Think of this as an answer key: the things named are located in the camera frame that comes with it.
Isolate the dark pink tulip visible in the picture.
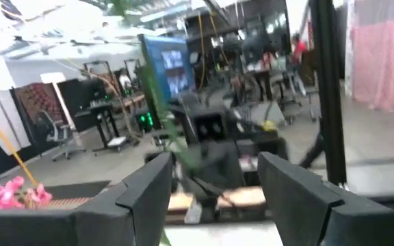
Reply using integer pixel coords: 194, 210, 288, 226
107, 0, 203, 246

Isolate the yellow cable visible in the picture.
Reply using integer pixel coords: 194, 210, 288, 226
0, 94, 40, 187

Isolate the person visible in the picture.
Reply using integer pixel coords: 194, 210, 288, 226
291, 32, 309, 64
118, 68, 133, 92

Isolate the grey office chair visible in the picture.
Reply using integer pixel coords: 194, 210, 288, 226
34, 109, 87, 162

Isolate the pink hanging garment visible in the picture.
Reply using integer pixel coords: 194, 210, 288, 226
348, 0, 394, 113

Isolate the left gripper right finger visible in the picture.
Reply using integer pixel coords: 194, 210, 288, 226
257, 151, 394, 246

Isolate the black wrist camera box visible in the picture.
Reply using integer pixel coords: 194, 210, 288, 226
185, 109, 239, 144

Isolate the small yellow tag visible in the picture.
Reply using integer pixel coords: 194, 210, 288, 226
262, 120, 277, 133

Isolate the pink flower bunch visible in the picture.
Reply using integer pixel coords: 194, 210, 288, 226
0, 175, 53, 210

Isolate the black office desk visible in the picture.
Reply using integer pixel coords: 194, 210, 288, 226
75, 94, 147, 153

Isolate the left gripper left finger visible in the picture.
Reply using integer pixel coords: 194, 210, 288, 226
0, 152, 174, 246

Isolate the yellow hanging cord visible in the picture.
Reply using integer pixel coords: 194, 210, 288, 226
196, 13, 207, 90

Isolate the computer with green lights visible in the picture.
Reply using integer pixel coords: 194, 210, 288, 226
135, 109, 156, 134

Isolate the red patterned tapestry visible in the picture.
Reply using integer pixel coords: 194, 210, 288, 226
13, 83, 66, 126

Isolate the black partition panel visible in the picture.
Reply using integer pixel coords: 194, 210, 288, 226
55, 79, 97, 134

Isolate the black table frame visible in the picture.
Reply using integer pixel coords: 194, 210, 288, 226
299, 0, 394, 209

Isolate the blue display screen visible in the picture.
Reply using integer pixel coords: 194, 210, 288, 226
141, 33, 197, 105

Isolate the tan hanging cable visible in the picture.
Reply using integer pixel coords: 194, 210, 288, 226
51, 57, 140, 143

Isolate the light wooden side board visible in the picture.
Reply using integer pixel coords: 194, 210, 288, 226
167, 186, 268, 221

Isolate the white hanging cloth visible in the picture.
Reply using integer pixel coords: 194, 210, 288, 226
0, 89, 32, 156

